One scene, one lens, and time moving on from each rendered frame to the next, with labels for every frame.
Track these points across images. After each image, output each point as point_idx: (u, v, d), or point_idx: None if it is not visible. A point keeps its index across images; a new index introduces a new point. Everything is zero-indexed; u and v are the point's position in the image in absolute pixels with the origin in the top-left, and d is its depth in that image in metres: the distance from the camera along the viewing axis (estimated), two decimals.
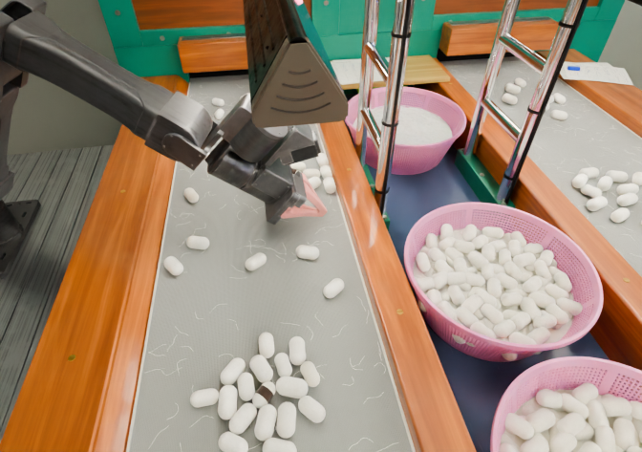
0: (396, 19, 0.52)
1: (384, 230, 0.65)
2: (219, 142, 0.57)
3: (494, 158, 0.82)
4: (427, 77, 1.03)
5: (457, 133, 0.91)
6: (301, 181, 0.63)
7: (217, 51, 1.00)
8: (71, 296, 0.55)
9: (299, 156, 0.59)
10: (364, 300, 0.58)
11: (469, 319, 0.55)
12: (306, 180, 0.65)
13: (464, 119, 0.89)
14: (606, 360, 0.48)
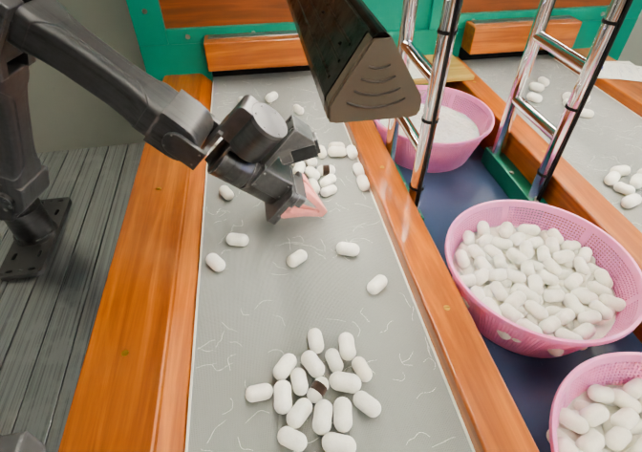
0: (444, 16, 0.53)
1: (423, 227, 0.65)
2: (219, 142, 0.57)
3: (524, 156, 0.82)
4: (452, 76, 1.03)
5: (484, 131, 0.91)
6: (301, 181, 0.63)
7: (243, 49, 1.00)
8: (117, 292, 0.56)
9: (299, 156, 0.59)
10: (408, 296, 0.58)
11: (515, 315, 0.55)
12: (306, 180, 0.65)
13: (493, 118, 0.90)
14: None
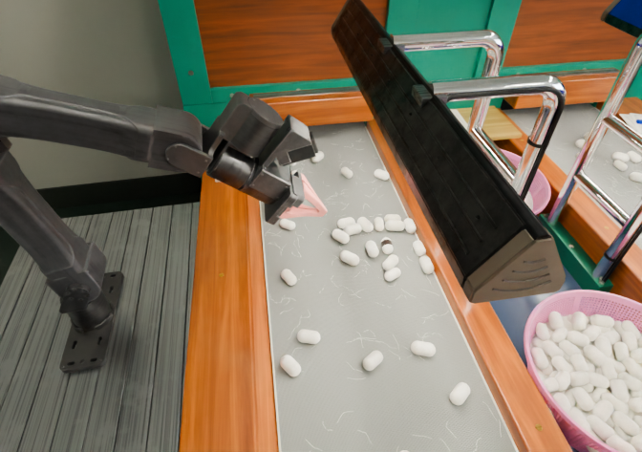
0: (538, 131, 0.51)
1: (499, 324, 0.64)
2: None
3: (586, 230, 0.81)
4: (500, 135, 1.02)
5: (539, 199, 0.90)
6: (300, 181, 0.64)
7: (288, 109, 0.99)
8: (198, 408, 0.54)
9: (296, 156, 0.59)
10: (492, 407, 0.57)
11: (606, 431, 0.54)
12: (305, 180, 0.65)
13: (548, 185, 0.88)
14: None
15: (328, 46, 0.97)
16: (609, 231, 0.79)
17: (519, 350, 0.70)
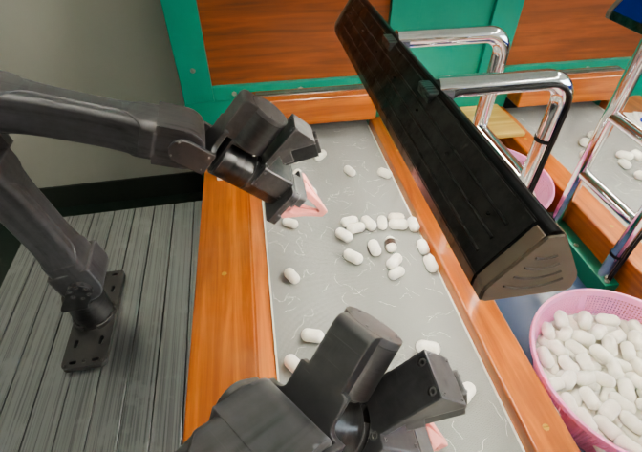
0: (545, 127, 0.51)
1: (504, 323, 0.63)
2: None
3: (590, 228, 0.80)
4: (502, 133, 1.01)
5: (543, 197, 0.89)
6: (301, 181, 0.63)
7: (291, 107, 0.98)
8: (202, 407, 0.54)
9: (299, 156, 0.59)
10: (498, 406, 0.56)
11: (613, 431, 0.54)
12: (306, 180, 0.65)
13: (552, 183, 0.88)
14: None
15: (331, 43, 0.97)
16: (614, 229, 0.78)
17: (524, 349, 0.70)
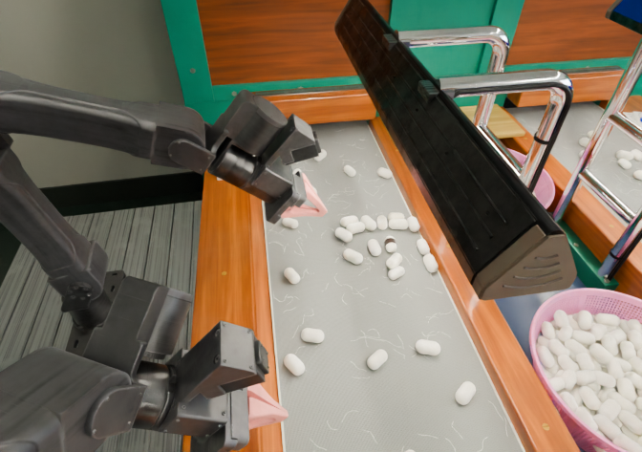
0: (545, 127, 0.51)
1: (504, 323, 0.63)
2: None
3: (590, 228, 0.80)
4: (502, 133, 1.01)
5: (543, 197, 0.89)
6: (301, 181, 0.63)
7: (291, 107, 0.98)
8: None
9: (299, 156, 0.59)
10: (498, 406, 0.56)
11: (613, 431, 0.54)
12: (306, 180, 0.65)
13: (552, 183, 0.88)
14: None
15: (331, 43, 0.97)
16: (614, 229, 0.78)
17: (524, 349, 0.70)
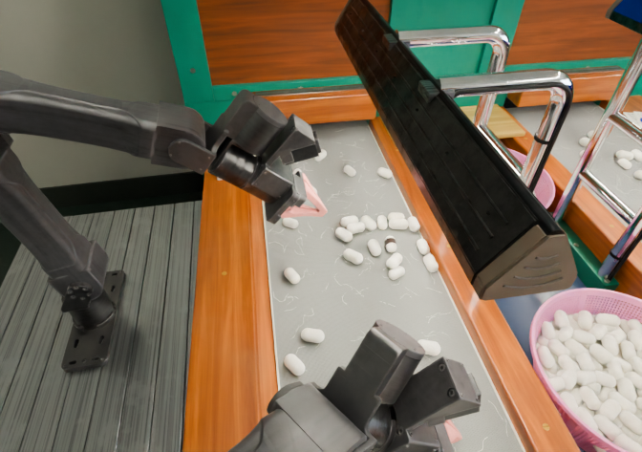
0: (545, 127, 0.51)
1: (504, 323, 0.63)
2: None
3: (590, 228, 0.80)
4: (502, 133, 1.01)
5: (543, 197, 0.89)
6: (301, 181, 0.63)
7: (291, 107, 0.98)
8: (202, 407, 0.54)
9: (300, 155, 0.59)
10: (498, 406, 0.56)
11: (613, 431, 0.54)
12: (306, 180, 0.65)
13: (552, 183, 0.88)
14: None
15: (331, 43, 0.97)
16: (614, 229, 0.78)
17: (524, 349, 0.70)
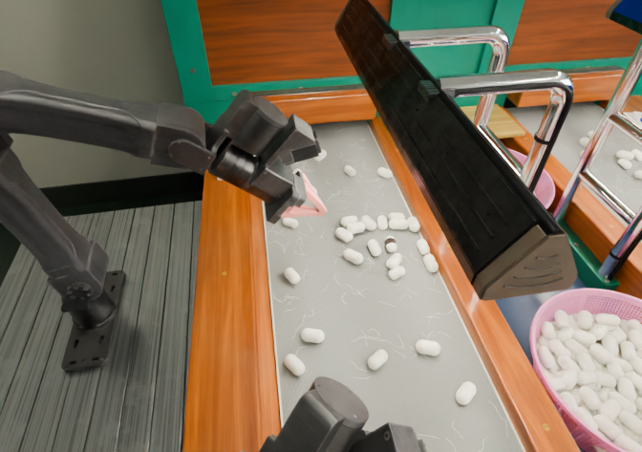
0: (545, 127, 0.51)
1: (504, 323, 0.63)
2: None
3: (590, 228, 0.80)
4: (502, 133, 1.01)
5: (543, 197, 0.89)
6: (301, 181, 0.63)
7: (291, 107, 0.98)
8: (202, 407, 0.54)
9: (300, 156, 0.59)
10: (498, 406, 0.56)
11: (613, 431, 0.53)
12: (306, 180, 0.65)
13: (552, 183, 0.88)
14: None
15: (331, 43, 0.97)
16: (615, 229, 0.78)
17: (524, 349, 0.70)
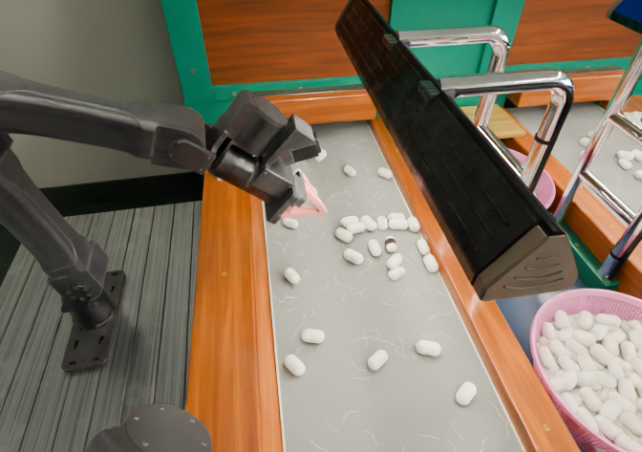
0: (545, 127, 0.51)
1: (504, 323, 0.63)
2: None
3: (590, 229, 0.80)
4: (502, 133, 1.01)
5: (543, 197, 0.89)
6: (301, 181, 0.63)
7: (291, 107, 0.98)
8: (202, 408, 0.54)
9: (300, 156, 0.59)
10: (498, 406, 0.56)
11: (614, 431, 0.53)
12: (306, 180, 0.65)
13: (552, 183, 0.88)
14: None
15: (331, 43, 0.97)
16: (615, 230, 0.78)
17: (524, 349, 0.70)
